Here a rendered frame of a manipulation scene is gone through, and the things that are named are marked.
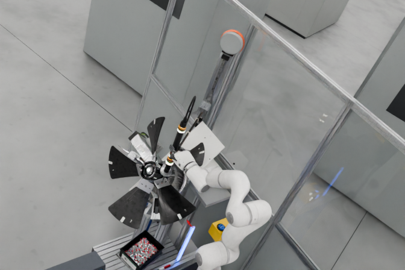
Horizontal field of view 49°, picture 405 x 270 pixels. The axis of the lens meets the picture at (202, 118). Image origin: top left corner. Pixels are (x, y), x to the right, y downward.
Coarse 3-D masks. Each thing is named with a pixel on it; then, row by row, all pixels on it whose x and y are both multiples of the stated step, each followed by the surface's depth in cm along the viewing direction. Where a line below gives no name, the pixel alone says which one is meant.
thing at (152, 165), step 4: (144, 164) 269; (148, 164) 269; (152, 164) 268; (156, 164) 267; (160, 164) 278; (140, 168) 269; (144, 168) 269; (148, 168) 268; (152, 168) 266; (156, 168) 265; (160, 168) 269; (140, 172) 268; (144, 172) 267; (148, 172) 267; (152, 172) 265; (156, 172) 264; (144, 176) 267; (148, 176) 266; (152, 176) 264; (156, 176) 265; (160, 176) 269; (148, 180) 266; (152, 180) 267
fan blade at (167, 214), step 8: (160, 192) 262; (168, 192) 263; (176, 192) 265; (160, 200) 259; (168, 200) 259; (176, 200) 261; (184, 200) 262; (160, 208) 256; (168, 208) 256; (176, 208) 257; (184, 208) 258; (192, 208) 259; (160, 216) 254; (168, 216) 254; (176, 216) 254; (184, 216) 255
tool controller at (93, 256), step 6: (96, 252) 214; (78, 258) 208; (84, 258) 209; (90, 258) 210; (96, 258) 210; (60, 264) 204; (66, 264) 204; (72, 264) 205; (78, 264) 205; (84, 264) 206; (90, 264) 206; (96, 264) 207; (102, 264) 207
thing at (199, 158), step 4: (200, 144) 272; (192, 148) 274; (196, 148) 270; (204, 148) 266; (192, 152) 268; (196, 152) 266; (204, 152) 262; (196, 156) 262; (200, 156) 261; (196, 160) 259; (200, 160) 258; (200, 164) 256
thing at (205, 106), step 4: (200, 104) 303; (204, 104) 304; (208, 104) 306; (200, 108) 301; (204, 108) 301; (208, 108) 302; (196, 112) 303; (200, 112) 302; (204, 112) 301; (208, 112) 306; (204, 116) 303
